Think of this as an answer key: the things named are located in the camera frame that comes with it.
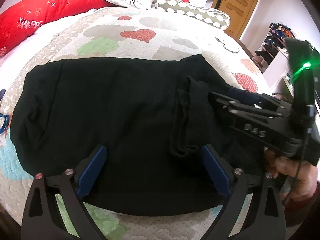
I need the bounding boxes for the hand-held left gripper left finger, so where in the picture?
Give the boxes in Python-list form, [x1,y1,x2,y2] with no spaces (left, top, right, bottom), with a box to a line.
[21,144,108,240]

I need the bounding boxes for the red pillow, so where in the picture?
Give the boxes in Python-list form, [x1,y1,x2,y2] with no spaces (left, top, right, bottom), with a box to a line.
[0,0,110,57]

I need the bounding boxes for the white shelf unit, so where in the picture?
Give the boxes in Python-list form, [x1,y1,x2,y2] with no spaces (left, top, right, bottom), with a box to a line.
[265,52,295,98]

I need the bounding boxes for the wooden door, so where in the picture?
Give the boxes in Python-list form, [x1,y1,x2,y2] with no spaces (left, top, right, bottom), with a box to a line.
[211,0,265,40]

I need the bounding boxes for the white shoe rack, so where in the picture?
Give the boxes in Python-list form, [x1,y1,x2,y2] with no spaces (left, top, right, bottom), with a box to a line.
[255,22,294,74]

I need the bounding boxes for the black pants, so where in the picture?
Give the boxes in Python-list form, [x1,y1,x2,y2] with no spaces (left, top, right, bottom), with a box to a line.
[10,54,265,217]

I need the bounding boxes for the person's right forearm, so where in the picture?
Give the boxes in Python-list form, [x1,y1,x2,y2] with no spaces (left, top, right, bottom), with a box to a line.
[282,180,320,228]

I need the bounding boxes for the grey cloud-pattern pillow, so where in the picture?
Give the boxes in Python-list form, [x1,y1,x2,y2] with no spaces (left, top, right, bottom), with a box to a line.
[152,0,230,29]

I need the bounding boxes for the white bed sheet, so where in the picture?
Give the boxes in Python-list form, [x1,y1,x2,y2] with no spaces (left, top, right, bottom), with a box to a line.
[0,7,98,80]

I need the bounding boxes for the heart print quilted blanket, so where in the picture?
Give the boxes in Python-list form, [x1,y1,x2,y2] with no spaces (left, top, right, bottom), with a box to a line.
[0,6,278,240]

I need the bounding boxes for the person's right hand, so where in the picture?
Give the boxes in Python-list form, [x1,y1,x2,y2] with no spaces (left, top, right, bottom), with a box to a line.
[262,146,320,203]

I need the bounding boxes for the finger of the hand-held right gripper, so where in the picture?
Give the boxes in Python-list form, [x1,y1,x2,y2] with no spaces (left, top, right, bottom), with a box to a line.
[229,87,292,112]
[207,91,283,121]

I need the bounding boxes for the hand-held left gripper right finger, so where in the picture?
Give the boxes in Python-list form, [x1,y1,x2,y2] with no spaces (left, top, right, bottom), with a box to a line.
[200,144,287,240]

